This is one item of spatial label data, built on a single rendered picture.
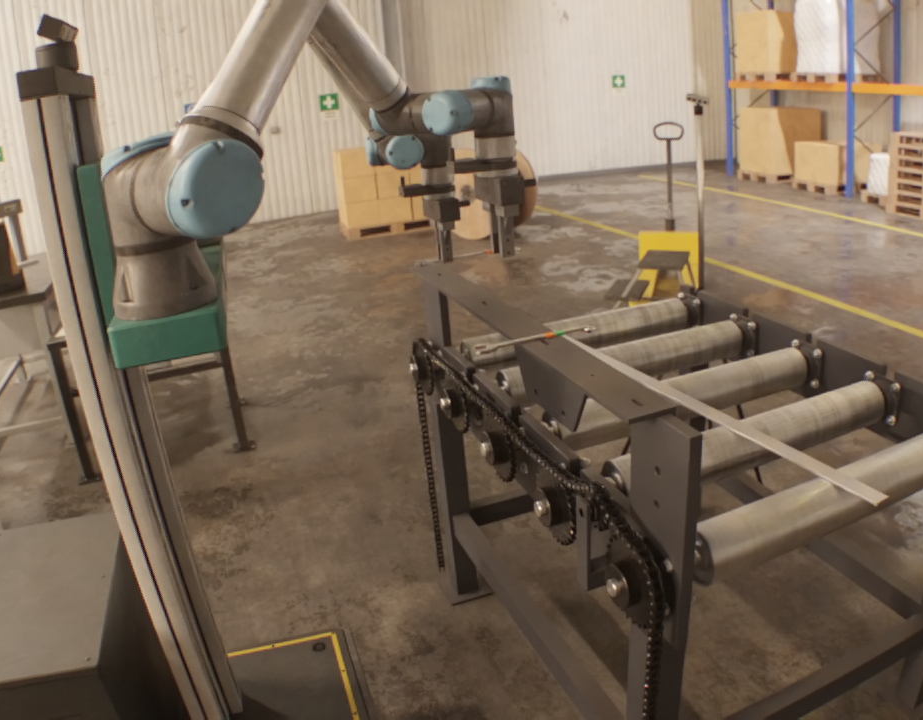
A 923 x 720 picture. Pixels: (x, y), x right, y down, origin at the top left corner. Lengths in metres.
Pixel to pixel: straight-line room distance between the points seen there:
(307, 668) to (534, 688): 0.70
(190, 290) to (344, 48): 0.48
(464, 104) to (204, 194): 0.54
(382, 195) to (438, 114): 7.75
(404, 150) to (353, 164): 7.39
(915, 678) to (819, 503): 0.96
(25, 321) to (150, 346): 4.42
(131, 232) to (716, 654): 2.03
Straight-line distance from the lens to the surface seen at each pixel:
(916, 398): 2.04
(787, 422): 1.79
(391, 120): 1.37
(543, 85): 12.76
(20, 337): 5.48
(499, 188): 1.35
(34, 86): 1.19
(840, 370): 2.20
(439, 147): 1.71
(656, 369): 2.23
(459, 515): 2.51
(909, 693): 2.38
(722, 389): 2.01
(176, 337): 1.04
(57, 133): 1.19
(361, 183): 8.97
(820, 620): 2.64
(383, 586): 2.80
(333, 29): 1.27
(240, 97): 0.96
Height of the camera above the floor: 1.67
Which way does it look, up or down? 20 degrees down
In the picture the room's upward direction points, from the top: 5 degrees counter-clockwise
